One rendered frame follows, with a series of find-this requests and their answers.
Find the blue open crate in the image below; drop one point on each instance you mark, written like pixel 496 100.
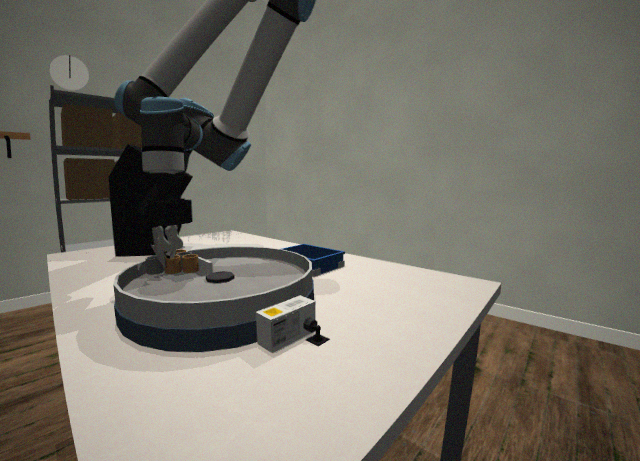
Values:
pixel 323 259

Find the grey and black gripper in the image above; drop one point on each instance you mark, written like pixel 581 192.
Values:
pixel 174 213

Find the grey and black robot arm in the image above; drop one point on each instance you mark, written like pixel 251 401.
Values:
pixel 222 139

